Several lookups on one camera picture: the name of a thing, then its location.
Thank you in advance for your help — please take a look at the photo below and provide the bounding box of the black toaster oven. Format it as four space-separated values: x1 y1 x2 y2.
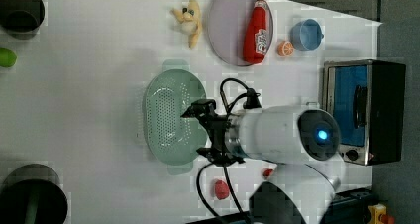
322 59 406 166

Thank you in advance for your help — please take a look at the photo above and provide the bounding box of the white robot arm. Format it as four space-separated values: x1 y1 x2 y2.
182 99 346 224

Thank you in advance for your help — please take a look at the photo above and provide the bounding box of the grey round plate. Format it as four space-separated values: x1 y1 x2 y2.
207 0 273 66

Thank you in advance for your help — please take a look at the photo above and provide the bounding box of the green plastic strainer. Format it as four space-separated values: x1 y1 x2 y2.
143 59 207 175

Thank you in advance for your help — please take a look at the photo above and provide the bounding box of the yellow plush banana toy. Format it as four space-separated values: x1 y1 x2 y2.
171 0 203 49

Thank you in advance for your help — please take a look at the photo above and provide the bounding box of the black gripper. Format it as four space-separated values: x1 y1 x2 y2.
181 99 244 167

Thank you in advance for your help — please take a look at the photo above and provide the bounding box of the blue metal frame rail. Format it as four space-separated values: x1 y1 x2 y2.
186 188 377 224

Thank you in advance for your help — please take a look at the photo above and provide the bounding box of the red strawberry toy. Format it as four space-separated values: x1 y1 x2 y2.
262 168 273 178

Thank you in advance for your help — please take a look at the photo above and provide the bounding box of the black cylinder upper left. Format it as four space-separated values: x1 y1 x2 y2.
0 0 46 33

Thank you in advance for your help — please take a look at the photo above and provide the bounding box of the green round fruit toy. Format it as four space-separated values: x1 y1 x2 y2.
0 48 17 68

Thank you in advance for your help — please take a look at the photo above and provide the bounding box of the orange slice toy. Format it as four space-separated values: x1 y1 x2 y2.
277 41 294 56

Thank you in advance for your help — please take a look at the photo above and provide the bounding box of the blue cup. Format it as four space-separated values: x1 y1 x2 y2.
290 19 324 51

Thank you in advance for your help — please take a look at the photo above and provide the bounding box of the pink red fruit toy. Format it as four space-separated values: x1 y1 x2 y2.
214 179 230 200

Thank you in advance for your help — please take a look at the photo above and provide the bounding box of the black cylinder lower left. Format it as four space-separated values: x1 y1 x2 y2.
0 164 68 224

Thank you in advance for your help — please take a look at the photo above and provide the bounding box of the black cylinder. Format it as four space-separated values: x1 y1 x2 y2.
0 164 68 224
0 0 46 33

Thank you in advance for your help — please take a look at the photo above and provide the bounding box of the red ketchup bottle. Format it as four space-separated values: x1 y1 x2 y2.
243 0 268 64

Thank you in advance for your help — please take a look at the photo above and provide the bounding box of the yellow red emergency button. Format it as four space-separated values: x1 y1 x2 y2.
368 204 395 224

